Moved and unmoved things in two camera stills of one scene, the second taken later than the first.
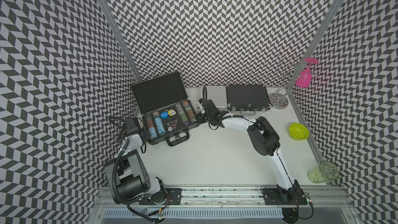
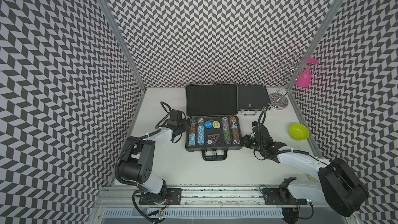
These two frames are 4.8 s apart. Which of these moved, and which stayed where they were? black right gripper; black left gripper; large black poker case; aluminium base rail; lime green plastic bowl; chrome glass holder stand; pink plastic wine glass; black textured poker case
Moved: large black poker case; black left gripper; black right gripper
Stayed: lime green plastic bowl; pink plastic wine glass; aluminium base rail; chrome glass holder stand; black textured poker case
